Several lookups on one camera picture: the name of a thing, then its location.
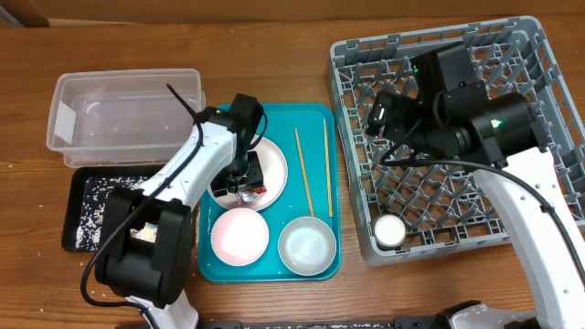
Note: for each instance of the white rice pile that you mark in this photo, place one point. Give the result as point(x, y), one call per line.
point(87, 234)

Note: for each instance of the clear plastic waste bin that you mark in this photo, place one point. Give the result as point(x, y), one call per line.
point(122, 117)

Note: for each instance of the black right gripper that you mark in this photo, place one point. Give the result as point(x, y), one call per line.
point(399, 126)

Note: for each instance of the black rectangular waste tray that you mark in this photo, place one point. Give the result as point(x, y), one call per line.
point(77, 186)

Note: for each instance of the white paper cup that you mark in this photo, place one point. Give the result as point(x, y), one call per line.
point(389, 231)

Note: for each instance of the right wooden chopstick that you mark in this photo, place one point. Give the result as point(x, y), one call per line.
point(327, 170)

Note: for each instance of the grey plastic dishwasher rack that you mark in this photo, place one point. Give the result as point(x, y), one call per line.
point(442, 208)

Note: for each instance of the red foil snack wrapper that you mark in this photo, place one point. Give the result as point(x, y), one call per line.
point(246, 196)

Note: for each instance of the grey ceramic bowl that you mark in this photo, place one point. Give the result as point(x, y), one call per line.
point(307, 246)

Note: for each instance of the left wooden chopstick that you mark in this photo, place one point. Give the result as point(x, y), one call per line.
point(305, 178)

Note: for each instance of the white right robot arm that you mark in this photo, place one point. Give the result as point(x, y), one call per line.
point(501, 143)

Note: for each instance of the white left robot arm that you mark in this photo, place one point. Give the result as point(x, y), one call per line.
point(147, 233)

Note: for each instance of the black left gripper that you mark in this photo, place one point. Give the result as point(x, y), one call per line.
point(256, 178)

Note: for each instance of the black rail at table edge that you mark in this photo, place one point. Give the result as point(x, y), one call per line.
point(365, 322)

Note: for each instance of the wooden chopstick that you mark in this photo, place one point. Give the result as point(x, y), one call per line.
point(305, 178)
point(327, 170)

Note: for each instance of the small pink bowl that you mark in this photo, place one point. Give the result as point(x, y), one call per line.
point(240, 236)

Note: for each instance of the teal plastic serving tray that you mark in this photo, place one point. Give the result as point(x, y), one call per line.
point(307, 117)

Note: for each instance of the large white plate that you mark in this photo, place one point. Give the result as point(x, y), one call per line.
point(275, 173)

